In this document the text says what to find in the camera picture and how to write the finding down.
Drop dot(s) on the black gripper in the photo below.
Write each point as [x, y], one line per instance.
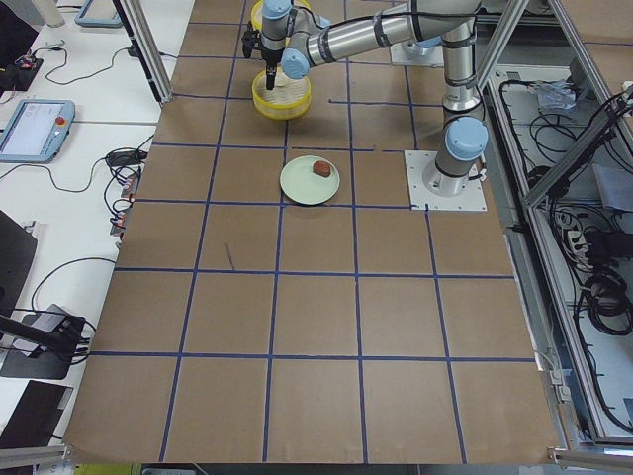
[271, 54]

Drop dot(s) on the yellow steamer layer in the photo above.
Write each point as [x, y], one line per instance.
[289, 99]
[256, 14]

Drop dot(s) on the brown steamed bun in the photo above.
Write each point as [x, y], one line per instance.
[322, 168]

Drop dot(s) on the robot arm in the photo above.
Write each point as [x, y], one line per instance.
[294, 39]

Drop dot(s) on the pale green plate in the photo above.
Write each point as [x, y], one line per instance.
[300, 184]

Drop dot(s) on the black power adapter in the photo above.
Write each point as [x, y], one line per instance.
[126, 157]

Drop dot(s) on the teach pendant with screen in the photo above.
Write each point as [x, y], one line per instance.
[36, 131]

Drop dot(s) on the black laptop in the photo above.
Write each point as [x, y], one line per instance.
[18, 248]

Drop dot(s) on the white power strip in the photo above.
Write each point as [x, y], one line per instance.
[576, 242]

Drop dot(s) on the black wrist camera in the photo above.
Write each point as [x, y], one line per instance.
[250, 43]

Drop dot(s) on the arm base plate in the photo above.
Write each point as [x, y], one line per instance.
[412, 54]
[430, 190]

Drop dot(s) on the aluminium frame post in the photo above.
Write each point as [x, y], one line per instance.
[139, 33]

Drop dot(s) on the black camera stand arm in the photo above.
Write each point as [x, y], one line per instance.
[62, 341]

